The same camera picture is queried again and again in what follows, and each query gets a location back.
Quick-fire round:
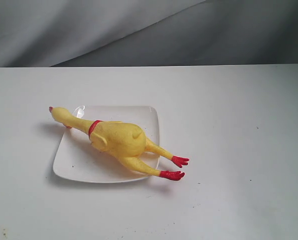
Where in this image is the white square plate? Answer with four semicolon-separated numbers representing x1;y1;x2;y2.
51;105;161;183

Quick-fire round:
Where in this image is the yellow rubber chicken toy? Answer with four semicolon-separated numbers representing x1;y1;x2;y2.
49;106;189;181

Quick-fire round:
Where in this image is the grey fabric backdrop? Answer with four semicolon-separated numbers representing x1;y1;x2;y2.
0;0;298;67

